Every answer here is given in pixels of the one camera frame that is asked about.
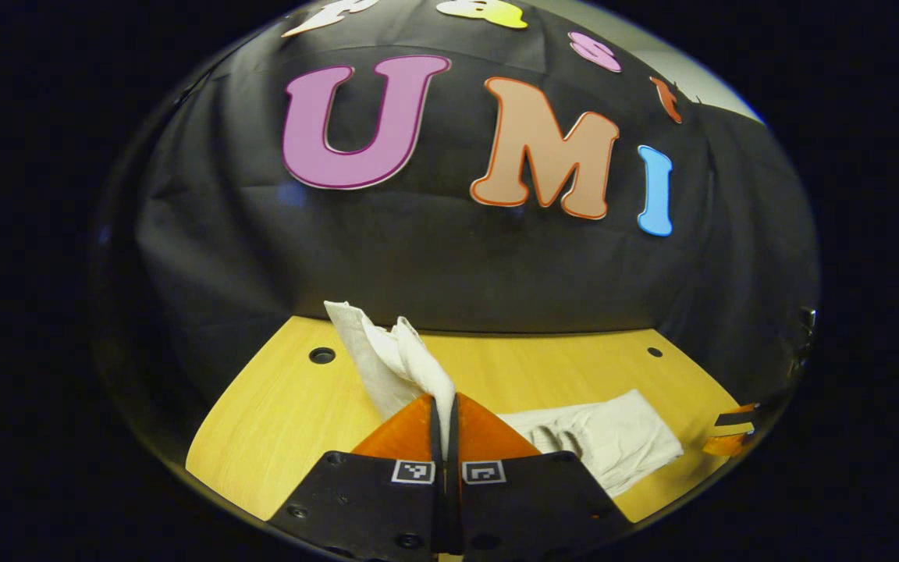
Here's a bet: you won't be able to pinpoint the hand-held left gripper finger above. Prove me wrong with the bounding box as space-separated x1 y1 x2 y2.
449 393 634 559
266 393 450 559

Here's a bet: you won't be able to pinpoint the white jeans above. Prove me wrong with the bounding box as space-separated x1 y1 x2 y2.
324 301 684 498

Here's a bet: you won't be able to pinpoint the black backdrop cloth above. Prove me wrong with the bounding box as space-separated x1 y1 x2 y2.
94 0 821 469

